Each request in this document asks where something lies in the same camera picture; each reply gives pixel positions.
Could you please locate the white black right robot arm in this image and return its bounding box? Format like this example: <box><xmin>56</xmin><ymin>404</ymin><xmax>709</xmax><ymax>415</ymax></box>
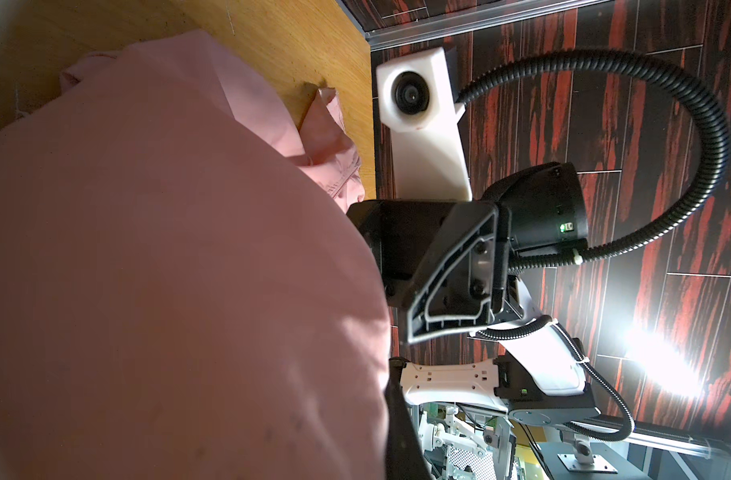
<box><xmin>347</xmin><ymin>162</ymin><xmax>635</xmax><ymax>441</ymax></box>

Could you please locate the pink zip-up jacket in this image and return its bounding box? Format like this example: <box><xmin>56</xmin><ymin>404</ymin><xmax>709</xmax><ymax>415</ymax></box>
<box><xmin>0</xmin><ymin>31</ymin><xmax>391</xmax><ymax>479</ymax></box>

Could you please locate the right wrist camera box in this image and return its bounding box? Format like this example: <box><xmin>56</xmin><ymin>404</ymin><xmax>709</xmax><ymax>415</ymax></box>
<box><xmin>375</xmin><ymin>47</ymin><xmax>473</xmax><ymax>201</ymax></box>

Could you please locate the aluminium frame rail right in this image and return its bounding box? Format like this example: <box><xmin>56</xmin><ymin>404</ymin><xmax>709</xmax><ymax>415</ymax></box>
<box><xmin>339</xmin><ymin>1</ymin><xmax>595</xmax><ymax>52</ymax></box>

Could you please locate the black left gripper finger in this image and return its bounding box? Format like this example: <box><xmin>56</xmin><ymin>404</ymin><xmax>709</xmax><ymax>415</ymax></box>
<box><xmin>385</xmin><ymin>357</ymin><xmax>431</xmax><ymax>480</ymax></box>

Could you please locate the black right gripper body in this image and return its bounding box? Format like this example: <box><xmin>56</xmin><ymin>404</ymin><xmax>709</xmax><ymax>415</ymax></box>
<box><xmin>347</xmin><ymin>162</ymin><xmax>589</xmax><ymax>344</ymax></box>

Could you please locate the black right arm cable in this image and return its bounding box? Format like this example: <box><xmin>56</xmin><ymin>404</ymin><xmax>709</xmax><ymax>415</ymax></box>
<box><xmin>454</xmin><ymin>49</ymin><xmax>731</xmax><ymax>271</ymax></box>

